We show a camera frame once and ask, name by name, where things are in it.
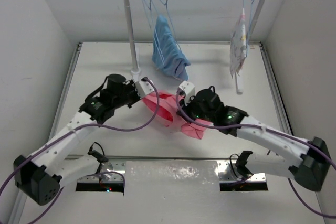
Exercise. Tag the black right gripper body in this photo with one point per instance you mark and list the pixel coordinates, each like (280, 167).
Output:
(192, 111)

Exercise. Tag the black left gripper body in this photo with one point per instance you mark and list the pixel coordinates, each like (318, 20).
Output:
(129, 96)

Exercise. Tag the pink t shirt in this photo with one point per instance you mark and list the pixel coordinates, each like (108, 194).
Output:
(168, 117)

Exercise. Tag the blue wire hanger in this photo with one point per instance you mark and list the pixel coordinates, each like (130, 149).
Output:
(148, 7)

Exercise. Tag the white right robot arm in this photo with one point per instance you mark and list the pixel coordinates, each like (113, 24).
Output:
(305, 161)

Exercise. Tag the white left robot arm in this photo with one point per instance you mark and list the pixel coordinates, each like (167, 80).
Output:
(35, 175)

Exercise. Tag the blue t shirt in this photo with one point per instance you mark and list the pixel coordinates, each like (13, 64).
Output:
(167, 56)

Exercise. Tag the white patterned garment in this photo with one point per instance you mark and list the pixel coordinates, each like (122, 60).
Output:
(238, 45)

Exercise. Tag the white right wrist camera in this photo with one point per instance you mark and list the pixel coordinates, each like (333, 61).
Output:
(187, 90)

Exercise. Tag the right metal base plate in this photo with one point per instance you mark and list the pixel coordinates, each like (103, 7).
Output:
(226, 175)

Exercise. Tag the metal base plate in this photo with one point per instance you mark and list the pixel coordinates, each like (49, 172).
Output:
(226, 175)
(111, 172)

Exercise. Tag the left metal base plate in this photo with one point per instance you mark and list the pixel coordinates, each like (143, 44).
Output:
(111, 172)

